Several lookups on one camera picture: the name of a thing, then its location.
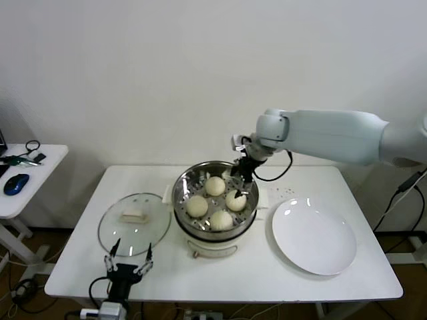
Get steel steamer basket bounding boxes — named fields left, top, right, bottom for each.
left=162, top=161, right=270, bottom=241

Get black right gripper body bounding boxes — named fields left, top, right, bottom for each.
left=231, top=155, right=258, bottom=183

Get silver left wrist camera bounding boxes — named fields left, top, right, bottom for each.
left=79, top=299, right=129, bottom=320

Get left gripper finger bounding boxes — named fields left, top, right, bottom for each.
left=136, top=242, right=154, bottom=273
left=103, top=238, right=120, bottom=270

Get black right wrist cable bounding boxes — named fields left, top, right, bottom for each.
left=252, top=149, right=294, bottom=183

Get blue computer mouse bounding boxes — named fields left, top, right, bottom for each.
left=3, top=173, right=30, bottom=197

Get white power strip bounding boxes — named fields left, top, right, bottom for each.
left=182, top=309, right=224, bottom=320

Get black coiled floor cable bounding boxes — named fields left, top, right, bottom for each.
left=11, top=278, right=46, bottom=307

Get glass pot lid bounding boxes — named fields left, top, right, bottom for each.
left=97, top=193, right=171, bottom=257

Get black power adapter cable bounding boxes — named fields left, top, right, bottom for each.
left=372, top=168, right=427, bottom=254

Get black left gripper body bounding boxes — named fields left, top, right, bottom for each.
left=106, top=263, right=143, bottom=300

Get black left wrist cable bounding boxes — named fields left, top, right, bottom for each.
left=89, top=276, right=113, bottom=308

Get scattered dark crumbs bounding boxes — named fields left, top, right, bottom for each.
left=268, top=186, right=296, bottom=196

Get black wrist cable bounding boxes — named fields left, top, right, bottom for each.
left=89, top=276, right=113, bottom=308
left=252, top=149, right=294, bottom=183

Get white round plate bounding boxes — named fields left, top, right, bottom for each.
left=271, top=198, right=357, bottom=276

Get white side table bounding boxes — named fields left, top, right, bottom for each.
left=0, top=143, right=70, bottom=264

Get white steamed baozi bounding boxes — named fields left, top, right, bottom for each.
left=204, top=176, right=226, bottom=197
left=185, top=195, right=209, bottom=217
left=226, top=190, right=248, bottom=212
left=209, top=210, right=234, bottom=231

